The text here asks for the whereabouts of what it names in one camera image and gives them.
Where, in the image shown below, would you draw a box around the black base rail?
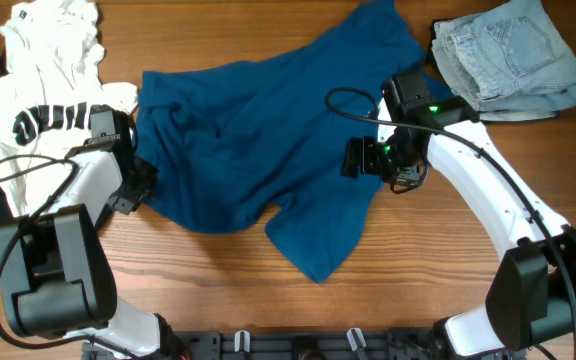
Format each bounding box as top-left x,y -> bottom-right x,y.
81,327 -> 529,360

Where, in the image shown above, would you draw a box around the light blue folded jeans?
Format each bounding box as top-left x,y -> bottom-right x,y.
443,0 -> 576,112

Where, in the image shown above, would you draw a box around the teal blue polo shirt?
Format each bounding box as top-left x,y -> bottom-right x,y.
135,0 -> 454,284

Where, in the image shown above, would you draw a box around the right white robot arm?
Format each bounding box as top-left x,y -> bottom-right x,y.
342,69 -> 576,359

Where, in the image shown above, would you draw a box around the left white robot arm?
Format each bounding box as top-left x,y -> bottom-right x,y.
0,105 -> 187,359

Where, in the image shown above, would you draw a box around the white t-shirt black lettering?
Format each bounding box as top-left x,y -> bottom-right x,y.
0,0 -> 137,217

